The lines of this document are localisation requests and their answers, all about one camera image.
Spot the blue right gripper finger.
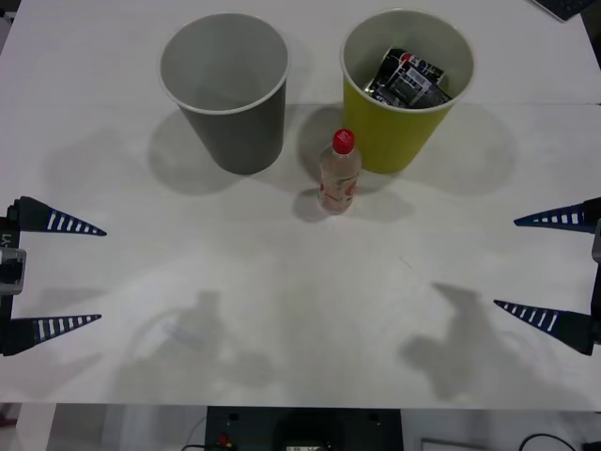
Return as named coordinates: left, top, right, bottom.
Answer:
left=493, top=299, right=601, bottom=357
left=514, top=196, right=601, bottom=235

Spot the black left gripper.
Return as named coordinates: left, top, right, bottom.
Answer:
left=0, top=195, right=108, bottom=357

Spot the clear bottle with red cap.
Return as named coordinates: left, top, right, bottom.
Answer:
left=316, top=128, right=363, bottom=215

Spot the white table leg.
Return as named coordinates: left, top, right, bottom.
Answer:
left=13, top=403, right=58, bottom=451

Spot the yellow-green plastic bin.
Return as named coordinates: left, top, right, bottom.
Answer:
left=339, top=8, right=476, bottom=174

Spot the grey plastic bin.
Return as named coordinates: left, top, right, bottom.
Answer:
left=157, top=12, right=290, bottom=176

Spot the black robot torso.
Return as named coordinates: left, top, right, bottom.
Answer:
left=205, top=406, right=403, bottom=451

